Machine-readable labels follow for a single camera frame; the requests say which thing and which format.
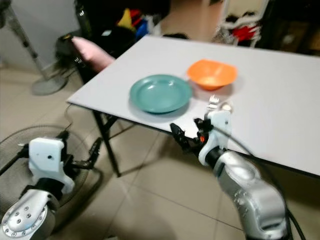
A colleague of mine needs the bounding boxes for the silver metal fork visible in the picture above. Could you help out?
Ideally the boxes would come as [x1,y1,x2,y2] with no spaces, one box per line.
[207,93,221,120]

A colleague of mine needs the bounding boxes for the green round plate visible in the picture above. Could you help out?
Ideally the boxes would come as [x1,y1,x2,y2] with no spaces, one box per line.
[128,73,194,115]

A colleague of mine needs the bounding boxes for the grey standing fan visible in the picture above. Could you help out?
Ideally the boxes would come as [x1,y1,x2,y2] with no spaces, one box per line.
[0,0,69,97]

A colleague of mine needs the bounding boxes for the orange plastic bowl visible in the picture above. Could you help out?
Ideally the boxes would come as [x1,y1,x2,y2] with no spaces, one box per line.
[186,58,239,92]

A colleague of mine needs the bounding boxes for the pink cushion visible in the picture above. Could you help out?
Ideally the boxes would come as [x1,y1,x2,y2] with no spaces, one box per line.
[71,36,116,74]

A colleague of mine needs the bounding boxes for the black chair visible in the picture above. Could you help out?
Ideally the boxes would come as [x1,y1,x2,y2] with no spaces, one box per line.
[55,32,112,87]

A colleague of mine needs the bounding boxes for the red cloth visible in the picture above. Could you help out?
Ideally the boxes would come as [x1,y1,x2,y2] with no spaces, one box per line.
[231,24,262,44]

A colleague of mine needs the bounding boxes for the blue cloth item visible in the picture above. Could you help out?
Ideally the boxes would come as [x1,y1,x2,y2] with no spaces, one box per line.
[134,20,150,39]

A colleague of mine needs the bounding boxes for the black shelf unit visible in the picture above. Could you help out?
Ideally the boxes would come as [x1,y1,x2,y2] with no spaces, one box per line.
[74,0,172,57]

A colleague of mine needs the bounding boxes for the yellow cloth item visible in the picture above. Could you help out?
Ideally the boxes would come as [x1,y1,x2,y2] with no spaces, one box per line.
[116,8,134,29]

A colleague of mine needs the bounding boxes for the dark cabinet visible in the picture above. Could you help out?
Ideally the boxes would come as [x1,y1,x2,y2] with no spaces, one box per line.
[260,0,320,57]

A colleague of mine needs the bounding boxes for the black table leg frame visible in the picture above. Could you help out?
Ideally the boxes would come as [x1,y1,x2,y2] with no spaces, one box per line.
[92,110,124,179]

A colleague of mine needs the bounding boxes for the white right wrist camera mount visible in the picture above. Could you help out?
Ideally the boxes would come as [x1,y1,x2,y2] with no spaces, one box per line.
[198,110,234,167]

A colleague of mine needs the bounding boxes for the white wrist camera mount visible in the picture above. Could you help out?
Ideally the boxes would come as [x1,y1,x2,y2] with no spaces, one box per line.
[28,137,72,194]
[198,110,234,167]

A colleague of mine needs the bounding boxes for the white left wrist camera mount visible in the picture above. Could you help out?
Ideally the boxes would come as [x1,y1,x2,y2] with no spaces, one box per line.
[28,137,72,194]

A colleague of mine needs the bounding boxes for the round wire-grille floor fan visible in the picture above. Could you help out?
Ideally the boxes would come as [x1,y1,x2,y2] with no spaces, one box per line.
[0,124,104,232]

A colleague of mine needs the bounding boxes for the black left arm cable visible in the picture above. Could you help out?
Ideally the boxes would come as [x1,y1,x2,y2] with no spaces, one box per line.
[0,145,31,176]

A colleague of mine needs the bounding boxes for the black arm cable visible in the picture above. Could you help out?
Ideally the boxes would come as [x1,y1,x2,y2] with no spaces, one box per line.
[228,126,308,240]
[0,145,31,176]

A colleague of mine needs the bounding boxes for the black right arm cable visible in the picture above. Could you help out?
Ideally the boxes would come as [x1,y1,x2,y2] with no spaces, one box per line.
[228,126,308,240]

